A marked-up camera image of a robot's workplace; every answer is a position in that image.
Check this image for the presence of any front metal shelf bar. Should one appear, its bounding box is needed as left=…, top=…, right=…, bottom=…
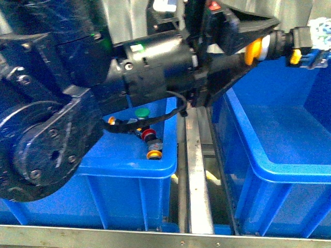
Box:
left=1, top=225, right=330, bottom=247

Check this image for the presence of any left blue plastic bin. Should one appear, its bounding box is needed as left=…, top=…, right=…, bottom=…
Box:
left=1, top=97, right=177, bottom=230

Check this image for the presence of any right blue plastic bin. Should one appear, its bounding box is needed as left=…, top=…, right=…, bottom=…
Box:
left=212, top=59, right=330, bottom=239

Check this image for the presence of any upright green push button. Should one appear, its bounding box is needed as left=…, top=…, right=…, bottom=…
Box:
left=134, top=107, right=151, bottom=120

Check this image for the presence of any lying red push button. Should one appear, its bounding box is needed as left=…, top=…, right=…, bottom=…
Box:
left=141, top=129, right=163, bottom=151

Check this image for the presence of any central metal rail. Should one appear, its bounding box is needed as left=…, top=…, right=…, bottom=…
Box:
left=185, top=108, right=215, bottom=235

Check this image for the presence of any black cable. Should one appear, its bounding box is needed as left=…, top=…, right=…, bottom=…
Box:
left=99, top=90, right=188, bottom=134

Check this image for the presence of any lying yellow push button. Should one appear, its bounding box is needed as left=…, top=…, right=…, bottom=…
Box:
left=108, top=116, right=138, bottom=130

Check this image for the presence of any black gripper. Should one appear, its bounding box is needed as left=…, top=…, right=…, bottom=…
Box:
left=146, top=0, right=281, bottom=108

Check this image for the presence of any corner yellow push button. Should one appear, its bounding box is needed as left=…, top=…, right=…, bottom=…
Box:
left=146, top=150, right=162, bottom=160

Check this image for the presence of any blue plastic bin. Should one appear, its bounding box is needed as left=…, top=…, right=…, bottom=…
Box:
left=1, top=97, right=177, bottom=230
left=212, top=59, right=330, bottom=239

